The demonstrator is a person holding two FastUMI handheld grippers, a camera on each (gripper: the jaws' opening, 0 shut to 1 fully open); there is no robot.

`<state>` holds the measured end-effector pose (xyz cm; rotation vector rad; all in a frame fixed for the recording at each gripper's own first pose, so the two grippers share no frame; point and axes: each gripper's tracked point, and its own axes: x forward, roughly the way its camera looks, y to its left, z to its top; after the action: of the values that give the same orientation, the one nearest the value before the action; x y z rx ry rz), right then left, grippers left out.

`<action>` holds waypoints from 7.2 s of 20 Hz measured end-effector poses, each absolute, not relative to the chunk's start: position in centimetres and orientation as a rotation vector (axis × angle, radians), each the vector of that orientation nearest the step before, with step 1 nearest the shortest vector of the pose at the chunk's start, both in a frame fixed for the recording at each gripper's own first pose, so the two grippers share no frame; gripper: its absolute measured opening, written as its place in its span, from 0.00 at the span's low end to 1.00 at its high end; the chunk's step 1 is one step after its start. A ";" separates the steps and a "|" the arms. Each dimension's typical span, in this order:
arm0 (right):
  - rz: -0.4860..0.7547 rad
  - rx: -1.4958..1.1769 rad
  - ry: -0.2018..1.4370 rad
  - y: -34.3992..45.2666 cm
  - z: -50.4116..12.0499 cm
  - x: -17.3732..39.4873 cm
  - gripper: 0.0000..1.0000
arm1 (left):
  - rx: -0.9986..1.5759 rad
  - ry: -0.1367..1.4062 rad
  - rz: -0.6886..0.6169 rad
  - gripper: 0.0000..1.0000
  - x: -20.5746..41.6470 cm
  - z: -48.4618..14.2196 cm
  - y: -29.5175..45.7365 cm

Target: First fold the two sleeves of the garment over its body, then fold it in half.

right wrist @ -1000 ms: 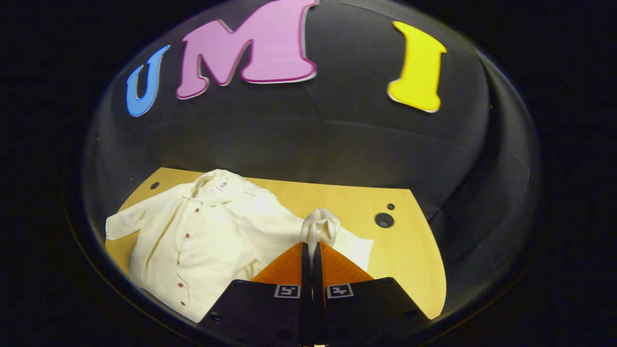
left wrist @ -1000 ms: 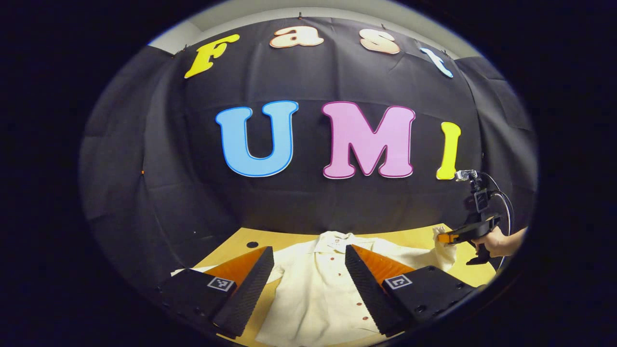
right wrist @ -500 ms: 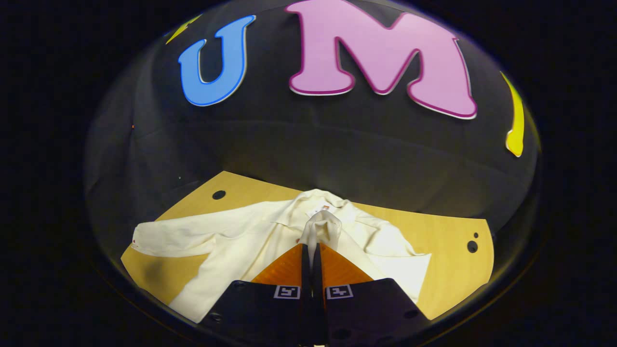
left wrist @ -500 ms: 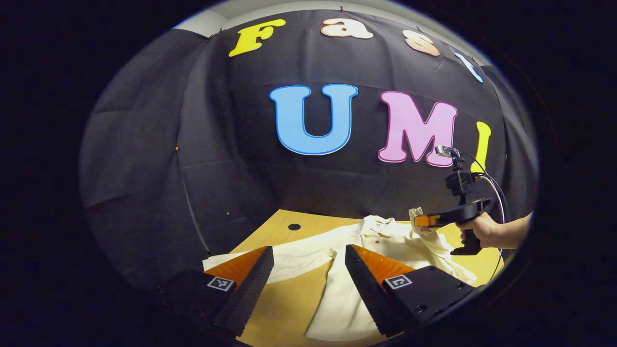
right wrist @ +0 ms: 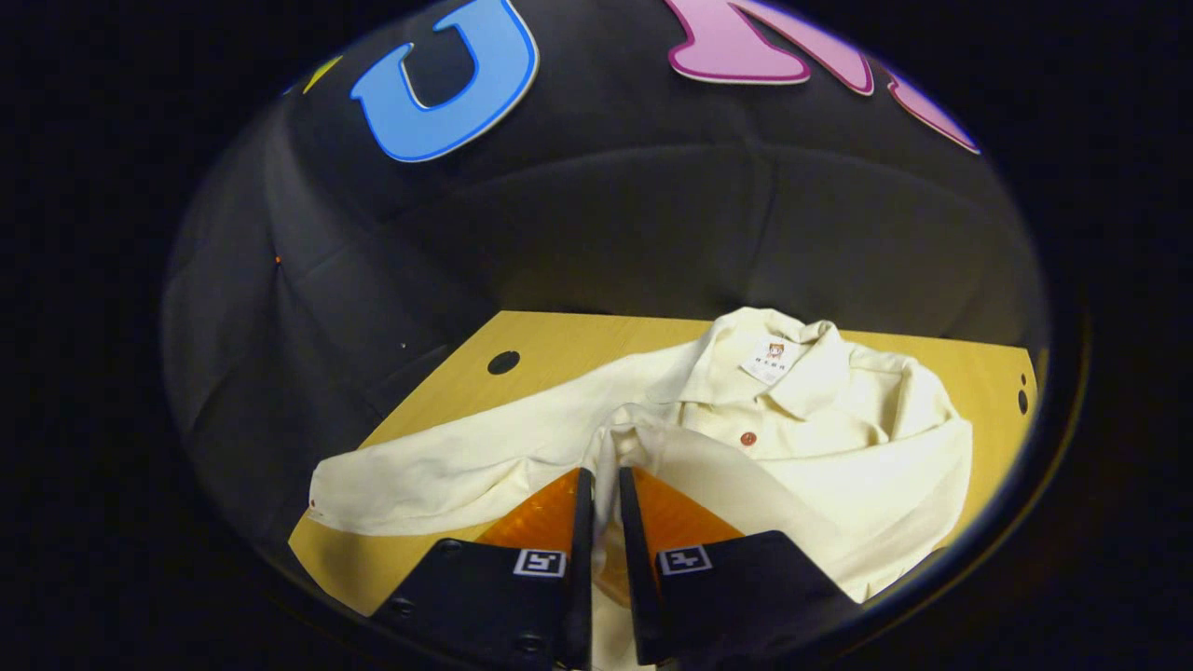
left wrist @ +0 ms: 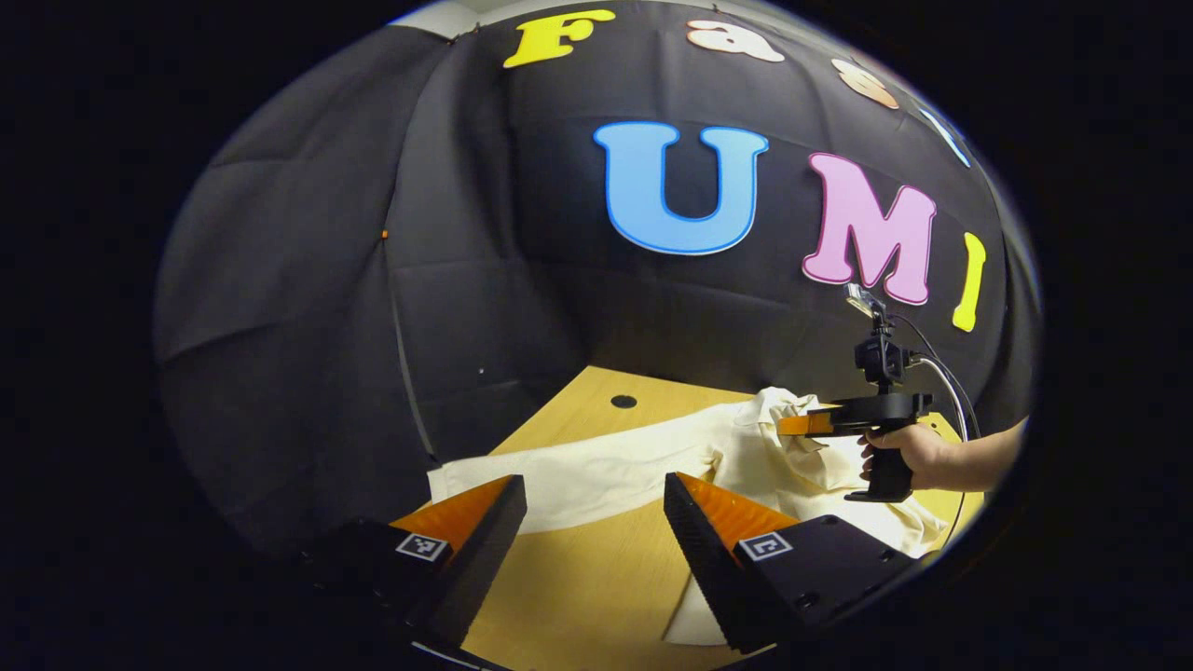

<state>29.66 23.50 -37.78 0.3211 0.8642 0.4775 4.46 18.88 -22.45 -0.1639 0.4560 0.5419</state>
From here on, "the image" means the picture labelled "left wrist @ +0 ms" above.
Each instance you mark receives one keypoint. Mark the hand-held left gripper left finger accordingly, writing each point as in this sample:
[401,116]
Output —
[480,568]

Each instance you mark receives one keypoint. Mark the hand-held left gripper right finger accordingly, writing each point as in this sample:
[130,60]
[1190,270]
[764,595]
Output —
[708,568]

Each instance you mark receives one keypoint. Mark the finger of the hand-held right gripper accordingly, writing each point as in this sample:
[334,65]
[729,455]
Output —
[803,424]

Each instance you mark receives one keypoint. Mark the cream button shirt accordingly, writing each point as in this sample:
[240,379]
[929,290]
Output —
[606,475]

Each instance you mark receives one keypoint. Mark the black table grommet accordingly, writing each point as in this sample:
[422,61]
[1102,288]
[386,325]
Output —
[623,402]

